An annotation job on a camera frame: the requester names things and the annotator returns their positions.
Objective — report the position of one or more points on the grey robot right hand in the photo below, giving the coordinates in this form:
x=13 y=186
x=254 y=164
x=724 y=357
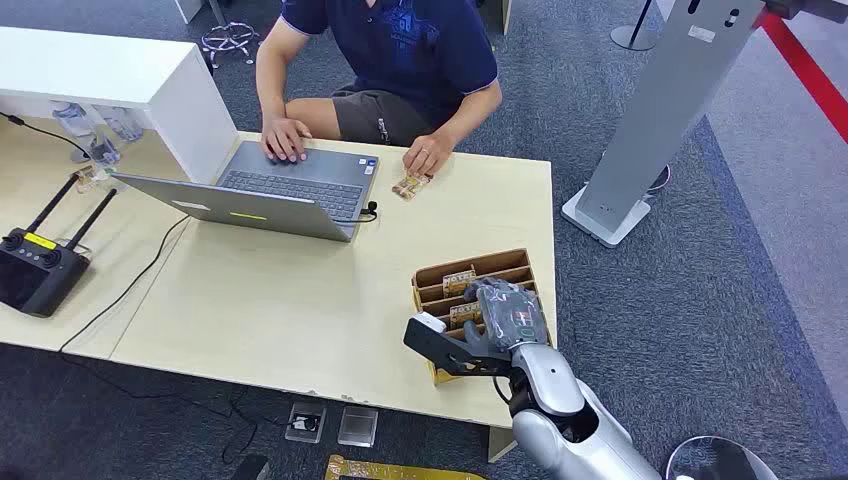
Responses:
x=509 y=316

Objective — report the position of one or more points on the person's left forearm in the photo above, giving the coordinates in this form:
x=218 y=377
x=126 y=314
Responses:
x=472 y=112

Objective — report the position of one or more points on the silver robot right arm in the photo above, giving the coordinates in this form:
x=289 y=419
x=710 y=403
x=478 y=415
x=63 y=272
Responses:
x=570 y=424

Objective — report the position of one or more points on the person's right forearm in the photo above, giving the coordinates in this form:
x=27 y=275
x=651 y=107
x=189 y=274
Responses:
x=272 y=73

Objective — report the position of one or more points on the hotel key card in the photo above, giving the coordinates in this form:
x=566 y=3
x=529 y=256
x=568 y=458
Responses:
x=458 y=281
x=465 y=312
x=411 y=187

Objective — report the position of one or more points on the brown slotted card holder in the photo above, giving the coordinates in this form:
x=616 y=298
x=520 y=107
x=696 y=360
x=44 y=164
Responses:
x=493 y=265

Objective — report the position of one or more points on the person's left hand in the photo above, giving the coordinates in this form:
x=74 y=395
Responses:
x=427 y=156

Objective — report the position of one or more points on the person's hand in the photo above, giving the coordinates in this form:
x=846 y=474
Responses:
x=283 y=140
x=427 y=156

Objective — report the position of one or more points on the person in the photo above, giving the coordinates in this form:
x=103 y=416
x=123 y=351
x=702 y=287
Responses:
x=404 y=60

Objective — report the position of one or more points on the person's right hand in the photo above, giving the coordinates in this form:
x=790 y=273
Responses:
x=283 y=140

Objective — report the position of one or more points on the black clip microphone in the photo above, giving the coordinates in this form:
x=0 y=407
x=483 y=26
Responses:
x=370 y=210

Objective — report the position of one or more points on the clear plastic box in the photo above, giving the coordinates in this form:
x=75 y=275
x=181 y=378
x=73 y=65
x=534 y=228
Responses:
x=358 y=426
x=306 y=422

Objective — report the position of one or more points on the yellow flat board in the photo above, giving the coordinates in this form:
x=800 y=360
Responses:
x=391 y=470

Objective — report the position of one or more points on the grey laptop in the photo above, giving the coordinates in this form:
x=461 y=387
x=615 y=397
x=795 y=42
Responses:
x=291 y=192

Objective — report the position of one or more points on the round grey rimmed disc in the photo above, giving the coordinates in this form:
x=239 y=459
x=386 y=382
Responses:
x=719 y=460

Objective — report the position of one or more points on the grey standing kiosk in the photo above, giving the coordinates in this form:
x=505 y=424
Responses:
x=662 y=99

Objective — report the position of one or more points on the black floor object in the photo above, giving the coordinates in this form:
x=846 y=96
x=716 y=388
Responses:
x=250 y=468

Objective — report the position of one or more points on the red barrier belt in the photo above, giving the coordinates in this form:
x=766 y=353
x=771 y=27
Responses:
x=805 y=73

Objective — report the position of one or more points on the chrome chair base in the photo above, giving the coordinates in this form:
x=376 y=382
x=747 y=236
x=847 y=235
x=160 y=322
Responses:
x=228 y=38

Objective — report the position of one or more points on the white desk shelf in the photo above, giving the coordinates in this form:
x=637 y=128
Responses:
x=172 y=99

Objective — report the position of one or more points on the clear plastic water bottle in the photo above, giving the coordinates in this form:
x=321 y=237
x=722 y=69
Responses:
x=76 y=126
x=124 y=122

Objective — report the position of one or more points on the black remote controller with antennas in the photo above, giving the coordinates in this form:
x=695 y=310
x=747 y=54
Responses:
x=33 y=272

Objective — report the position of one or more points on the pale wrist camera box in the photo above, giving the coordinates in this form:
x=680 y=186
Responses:
x=429 y=322

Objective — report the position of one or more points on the grey stanchion post base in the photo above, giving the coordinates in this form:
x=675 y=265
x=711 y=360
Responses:
x=632 y=34

